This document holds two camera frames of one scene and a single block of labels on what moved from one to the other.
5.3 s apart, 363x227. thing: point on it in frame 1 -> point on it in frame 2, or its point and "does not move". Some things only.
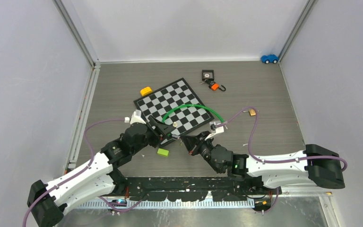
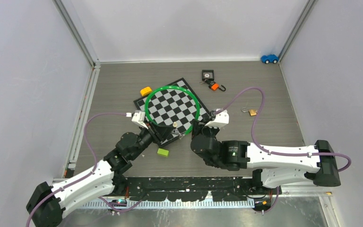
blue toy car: (269, 58) does not move
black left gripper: (161, 129) does not move
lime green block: (163, 152) does not move
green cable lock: (166, 113) -> (151, 120)
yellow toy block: (145, 91) does not move
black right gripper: (194, 144) -> (199, 127)
